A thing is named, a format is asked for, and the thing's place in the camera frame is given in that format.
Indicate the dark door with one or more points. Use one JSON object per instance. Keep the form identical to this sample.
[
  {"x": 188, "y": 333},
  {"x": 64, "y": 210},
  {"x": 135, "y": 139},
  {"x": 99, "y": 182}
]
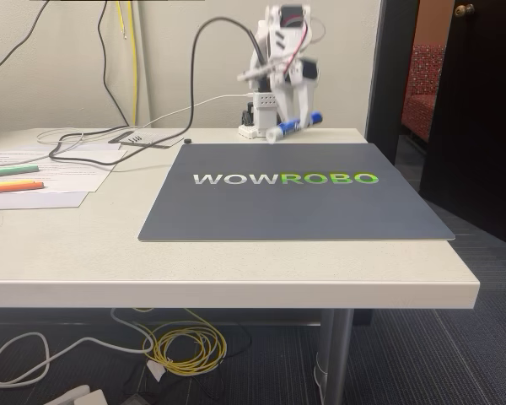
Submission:
[{"x": 476, "y": 126}]

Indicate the red patterned chair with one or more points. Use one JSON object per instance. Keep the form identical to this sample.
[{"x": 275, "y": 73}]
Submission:
[{"x": 421, "y": 93}]

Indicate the white gripper camera stick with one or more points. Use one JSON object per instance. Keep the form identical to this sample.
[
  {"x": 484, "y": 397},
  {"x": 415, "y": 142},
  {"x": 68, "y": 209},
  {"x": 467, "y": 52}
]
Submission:
[{"x": 255, "y": 73}]

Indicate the green highlighter pen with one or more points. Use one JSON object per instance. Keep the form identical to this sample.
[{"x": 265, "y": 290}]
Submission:
[{"x": 12, "y": 170}]

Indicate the orange highlighter pen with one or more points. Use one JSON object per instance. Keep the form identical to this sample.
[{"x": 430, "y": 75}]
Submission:
[{"x": 17, "y": 187}]

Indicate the grey metal table leg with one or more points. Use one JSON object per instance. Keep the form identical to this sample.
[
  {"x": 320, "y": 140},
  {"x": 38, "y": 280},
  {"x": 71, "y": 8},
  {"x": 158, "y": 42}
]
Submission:
[{"x": 333, "y": 358}]

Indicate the blue whiteboard marker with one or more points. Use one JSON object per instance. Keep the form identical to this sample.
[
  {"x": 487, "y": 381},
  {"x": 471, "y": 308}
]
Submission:
[{"x": 293, "y": 125}]

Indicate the white card with black print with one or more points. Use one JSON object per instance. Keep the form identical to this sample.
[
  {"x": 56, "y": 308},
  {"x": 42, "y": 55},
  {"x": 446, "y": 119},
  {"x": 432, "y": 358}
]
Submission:
[{"x": 152, "y": 138}]

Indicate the dark grey WOWROBO mat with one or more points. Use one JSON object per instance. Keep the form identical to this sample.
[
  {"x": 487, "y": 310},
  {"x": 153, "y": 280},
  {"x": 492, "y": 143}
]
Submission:
[{"x": 295, "y": 211}]

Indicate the printed white paper sheet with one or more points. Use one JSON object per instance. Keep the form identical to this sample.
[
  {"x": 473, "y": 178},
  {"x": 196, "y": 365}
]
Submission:
[{"x": 76, "y": 179}]

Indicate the white power adapter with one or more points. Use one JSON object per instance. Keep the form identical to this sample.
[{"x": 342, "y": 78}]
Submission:
[{"x": 84, "y": 396}]

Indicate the brass door knob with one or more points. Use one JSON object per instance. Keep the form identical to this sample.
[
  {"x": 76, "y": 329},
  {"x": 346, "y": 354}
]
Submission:
[{"x": 464, "y": 9}]

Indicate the black door frame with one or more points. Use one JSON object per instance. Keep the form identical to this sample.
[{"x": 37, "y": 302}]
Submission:
[{"x": 388, "y": 76}]

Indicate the plain white paper sheet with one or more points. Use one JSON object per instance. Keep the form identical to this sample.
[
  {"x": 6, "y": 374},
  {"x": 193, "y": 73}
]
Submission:
[
  {"x": 105, "y": 158},
  {"x": 33, "y": 201}
]

